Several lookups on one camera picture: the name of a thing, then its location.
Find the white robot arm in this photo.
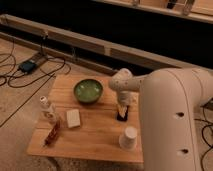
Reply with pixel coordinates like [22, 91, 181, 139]
[109, 68, 213, 171]

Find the white paper cup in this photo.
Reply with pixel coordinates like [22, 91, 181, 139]
[119, 126, 137, 150]

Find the green ceramic bowl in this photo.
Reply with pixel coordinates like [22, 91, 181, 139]
[73, 79, 103, 103]

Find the white rectangular block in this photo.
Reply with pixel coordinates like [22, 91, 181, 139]
[66, 109, 81, 128]

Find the brown snack bar wrapper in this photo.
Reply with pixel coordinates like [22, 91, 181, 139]
[44, 121, 61, 146]

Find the small white bottle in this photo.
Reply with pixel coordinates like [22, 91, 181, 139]
[40, 96, 59, 124]

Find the dark power adapter box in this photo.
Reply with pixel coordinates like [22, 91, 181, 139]
[18, 60, 36, 73]

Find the wooden baseboard rail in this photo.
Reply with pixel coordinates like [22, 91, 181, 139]
[0, 13, 213, 76]

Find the black floor cable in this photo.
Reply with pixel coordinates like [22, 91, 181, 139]
[0, 33, 72, 128]

